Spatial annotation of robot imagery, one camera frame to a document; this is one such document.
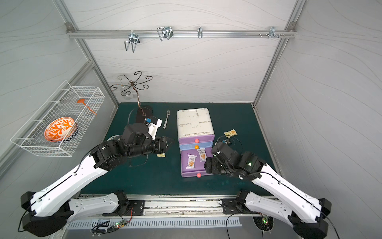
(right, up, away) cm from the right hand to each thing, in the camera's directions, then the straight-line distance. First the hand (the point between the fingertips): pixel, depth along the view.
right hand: (210, 165), depth 69 cm
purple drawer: (-6, +11, +9) cm, 16 cm away
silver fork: (-28, +26, +46) cm, 60 cm away
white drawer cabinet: (-7, +20, +13) cm, 25 cm away
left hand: (-18, +11, -5) cm, 22 cm away
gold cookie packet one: (-28, -1, +22) cm, 36 cm away
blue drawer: (-6, +6, +15) cm, 17 cm away
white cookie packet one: (-9, -4, +19) cm, 22 cm away
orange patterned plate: (-66, +18, -5) cm, 69 cm away
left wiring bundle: (-53, -31, 0) cm, 61 cm away
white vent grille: (-26, -28, +1) cm, 39 cm away
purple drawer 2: (-4, -7, +18) cm, 20 cm away
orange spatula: (-68, +31, +10) cm, 76 cm away
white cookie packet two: (-2, 0, +22) cm, 22 cm away
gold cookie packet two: (+18, +12, +32) cm, 39 cm away
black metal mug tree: (-45, +43, +20) cm, 65 cm away
